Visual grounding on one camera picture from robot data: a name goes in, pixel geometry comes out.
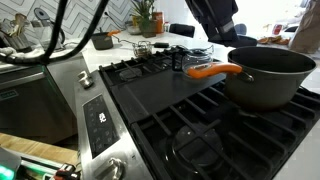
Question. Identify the grey pot with orange handle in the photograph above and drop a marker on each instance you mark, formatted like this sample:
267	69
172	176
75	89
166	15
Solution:
259	78

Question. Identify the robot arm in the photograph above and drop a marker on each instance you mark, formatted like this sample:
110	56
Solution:
215	17

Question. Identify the stainless steel gas stove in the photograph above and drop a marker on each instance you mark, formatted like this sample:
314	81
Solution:
166	126

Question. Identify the rear stove knob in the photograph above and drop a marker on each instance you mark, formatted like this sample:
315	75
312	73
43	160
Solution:
85	80

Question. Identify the stove knob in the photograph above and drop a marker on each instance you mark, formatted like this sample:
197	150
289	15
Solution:
85	80
112	169

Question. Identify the front stove knob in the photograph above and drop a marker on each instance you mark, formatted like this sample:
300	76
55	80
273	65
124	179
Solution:
112	169

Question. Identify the glass coffee carafe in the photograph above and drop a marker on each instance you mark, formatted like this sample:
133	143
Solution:
183	58

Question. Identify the small glass jar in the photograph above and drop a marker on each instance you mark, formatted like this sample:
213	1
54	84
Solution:
142	49

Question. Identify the black chair back left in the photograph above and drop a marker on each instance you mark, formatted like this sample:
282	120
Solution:
182	29

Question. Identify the black chair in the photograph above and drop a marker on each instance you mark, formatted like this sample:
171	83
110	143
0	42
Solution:
182	29
244	41

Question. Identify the orange container on counter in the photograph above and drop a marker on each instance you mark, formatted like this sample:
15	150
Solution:
158	17

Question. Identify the potted green plant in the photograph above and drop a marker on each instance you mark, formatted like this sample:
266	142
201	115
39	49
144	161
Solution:
143	10

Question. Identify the black chair back right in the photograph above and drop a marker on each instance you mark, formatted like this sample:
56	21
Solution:
244	41

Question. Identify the stainless steel dishwasher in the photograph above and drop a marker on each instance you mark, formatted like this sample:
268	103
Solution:
33	107

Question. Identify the electric kettle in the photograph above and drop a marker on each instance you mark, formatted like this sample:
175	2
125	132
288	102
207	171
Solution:
43	27

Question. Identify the utensil holder with utensils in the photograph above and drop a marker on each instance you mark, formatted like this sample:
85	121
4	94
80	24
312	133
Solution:
13	31

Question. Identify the brown paper bag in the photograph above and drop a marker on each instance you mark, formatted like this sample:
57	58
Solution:
306	38

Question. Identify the grey dish cloth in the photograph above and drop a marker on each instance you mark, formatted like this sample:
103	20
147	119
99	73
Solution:
7	51

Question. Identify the small grey pot orange handle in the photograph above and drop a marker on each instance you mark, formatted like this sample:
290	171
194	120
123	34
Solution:
103	40

